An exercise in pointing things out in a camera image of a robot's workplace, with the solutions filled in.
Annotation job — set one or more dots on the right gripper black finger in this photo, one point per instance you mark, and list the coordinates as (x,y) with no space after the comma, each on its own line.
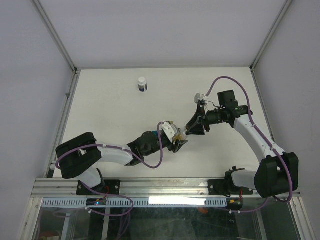
(196,129)
(194,119)

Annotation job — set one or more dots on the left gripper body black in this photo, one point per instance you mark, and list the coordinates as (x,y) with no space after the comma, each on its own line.
(170,145)

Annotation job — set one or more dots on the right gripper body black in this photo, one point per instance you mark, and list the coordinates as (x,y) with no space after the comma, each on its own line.
(207,126)

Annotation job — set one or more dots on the clear jar orange pills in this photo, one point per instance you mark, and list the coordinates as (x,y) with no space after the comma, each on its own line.
(181,135)

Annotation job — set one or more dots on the weekly pill organizer strip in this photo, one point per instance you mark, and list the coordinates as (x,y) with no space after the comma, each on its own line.
(155,132)

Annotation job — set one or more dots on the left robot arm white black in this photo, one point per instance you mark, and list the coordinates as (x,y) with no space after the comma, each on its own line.
(76,158)

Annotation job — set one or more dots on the white blue pill bottle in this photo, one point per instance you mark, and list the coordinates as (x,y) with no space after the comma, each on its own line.
(142,84)

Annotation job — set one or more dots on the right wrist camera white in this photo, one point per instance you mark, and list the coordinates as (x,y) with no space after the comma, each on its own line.
(201,99)

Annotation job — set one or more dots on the white slotted cable duct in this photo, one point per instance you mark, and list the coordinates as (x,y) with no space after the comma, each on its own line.
(142,202)

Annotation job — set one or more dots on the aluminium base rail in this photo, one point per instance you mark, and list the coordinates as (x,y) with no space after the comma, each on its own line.
(130,187)

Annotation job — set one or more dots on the left aluminium frame post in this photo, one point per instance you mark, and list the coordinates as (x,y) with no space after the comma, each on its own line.
(54,34)

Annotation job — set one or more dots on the aluminium frame post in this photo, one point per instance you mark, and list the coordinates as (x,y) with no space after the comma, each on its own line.
(54,34)
(271,33)

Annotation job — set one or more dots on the right aluminium frame post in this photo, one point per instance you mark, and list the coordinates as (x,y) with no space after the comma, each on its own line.
(271,33)

